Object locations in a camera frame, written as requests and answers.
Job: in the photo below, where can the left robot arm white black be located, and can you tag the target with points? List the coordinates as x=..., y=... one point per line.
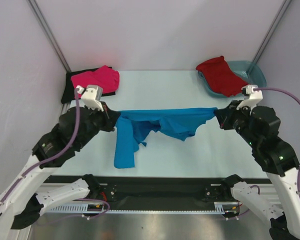
x=21, y=204

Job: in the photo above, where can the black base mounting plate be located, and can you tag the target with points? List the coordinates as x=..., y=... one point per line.
x=160, y=193

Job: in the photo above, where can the white slotted cable duct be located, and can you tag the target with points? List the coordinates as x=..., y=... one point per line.
x=82, y=208

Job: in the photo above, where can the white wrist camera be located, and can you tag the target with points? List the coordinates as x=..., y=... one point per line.
x=252, y=97
x=91, y=96

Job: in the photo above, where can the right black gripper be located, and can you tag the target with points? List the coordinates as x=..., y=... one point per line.
x=225, y=115

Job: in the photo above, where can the pink folded t shirt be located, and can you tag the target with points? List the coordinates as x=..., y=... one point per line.
x=105, y=77

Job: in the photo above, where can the aluminium corner post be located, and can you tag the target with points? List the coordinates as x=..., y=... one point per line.
x=283, y=9
x=43, y=23

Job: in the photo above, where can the blue t shirt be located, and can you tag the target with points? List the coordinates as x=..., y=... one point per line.
x=134, y=126

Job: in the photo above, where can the right aluminium corner post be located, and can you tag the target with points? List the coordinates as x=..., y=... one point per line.
x=283, y=9

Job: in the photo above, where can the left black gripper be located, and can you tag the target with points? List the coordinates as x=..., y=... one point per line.
x=109, y=116

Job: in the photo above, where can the black folded t shirt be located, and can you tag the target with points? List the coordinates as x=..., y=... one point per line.
x=69, y=90

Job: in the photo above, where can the left aluminium corner post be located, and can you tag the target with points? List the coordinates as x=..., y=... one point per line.
x=43, y=23

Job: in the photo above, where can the red t shirt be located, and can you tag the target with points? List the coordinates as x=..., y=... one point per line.
x=220, y=77

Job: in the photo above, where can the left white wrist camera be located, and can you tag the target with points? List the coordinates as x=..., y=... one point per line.
x=91, y=96

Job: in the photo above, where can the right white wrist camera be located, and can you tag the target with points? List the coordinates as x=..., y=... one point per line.
x=252, y=97

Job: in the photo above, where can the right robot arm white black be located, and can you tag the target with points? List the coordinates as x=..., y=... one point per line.
x=259, y=128

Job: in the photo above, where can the teal plastic basin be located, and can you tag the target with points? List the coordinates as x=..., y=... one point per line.
x=246, y=70

